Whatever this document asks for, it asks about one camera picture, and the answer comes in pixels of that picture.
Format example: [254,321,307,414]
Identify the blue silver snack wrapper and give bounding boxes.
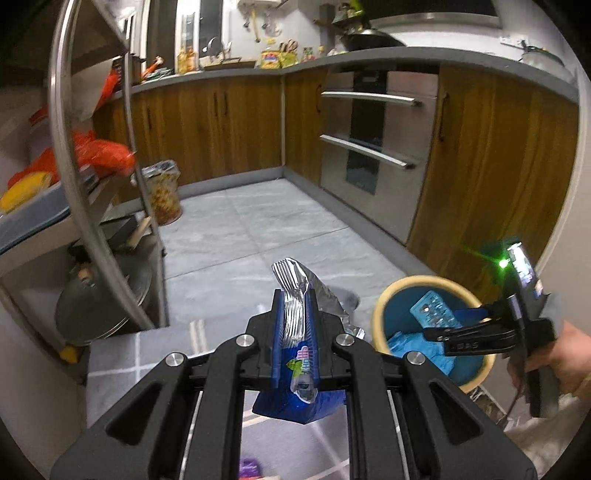
[252,257,365,425]

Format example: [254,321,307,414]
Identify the blue paper sheet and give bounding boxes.
[387,332,455,375]

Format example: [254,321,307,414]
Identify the purple wrapper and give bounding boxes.
[238,458,263,480]

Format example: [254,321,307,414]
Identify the yellow rimmed blue trash bin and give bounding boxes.
[372,274,497,394]

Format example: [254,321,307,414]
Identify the wooden kitchen cabinets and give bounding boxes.
[91,64,580,305]

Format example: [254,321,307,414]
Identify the grey kitchen countertop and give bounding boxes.
[131,47,579,103]

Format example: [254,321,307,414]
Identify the person right hand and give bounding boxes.
[526,322,591,402]

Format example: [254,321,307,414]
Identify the grey checked floor mat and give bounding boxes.
[86,315,352,479]

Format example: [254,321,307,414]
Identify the stainless steel oven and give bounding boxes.
[320,65,439,243]

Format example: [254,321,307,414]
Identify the steel pot lid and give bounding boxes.
[55,255,153,346]

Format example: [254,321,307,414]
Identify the metal storage rack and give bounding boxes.
[0,0,171,331]

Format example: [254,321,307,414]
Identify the orange plastic bag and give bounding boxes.
[8,130,135,187]

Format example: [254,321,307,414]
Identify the yellow object on shelf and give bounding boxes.
[1,172,52,213]

